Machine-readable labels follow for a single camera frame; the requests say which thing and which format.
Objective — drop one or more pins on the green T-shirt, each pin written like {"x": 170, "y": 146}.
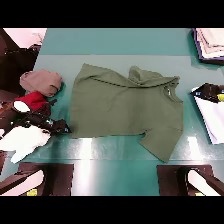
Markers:
{"x": 116, "y": 106}

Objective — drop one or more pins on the dusty pink garment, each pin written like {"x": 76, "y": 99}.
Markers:
{"x": 41, "y": 81}

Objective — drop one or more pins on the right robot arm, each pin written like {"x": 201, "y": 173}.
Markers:
{"x": 213, "y": 120}

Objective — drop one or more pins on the dark purple garment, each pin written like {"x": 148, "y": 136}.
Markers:
{"x": 208, "y": 60}

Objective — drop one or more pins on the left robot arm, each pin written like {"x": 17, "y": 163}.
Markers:
{"x": 23, "y": 140}

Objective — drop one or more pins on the red garment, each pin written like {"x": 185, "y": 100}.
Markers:
{"x": 35, "y": 100}

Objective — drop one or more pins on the white garment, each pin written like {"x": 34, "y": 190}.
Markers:
{"x": 211, "y": 41}

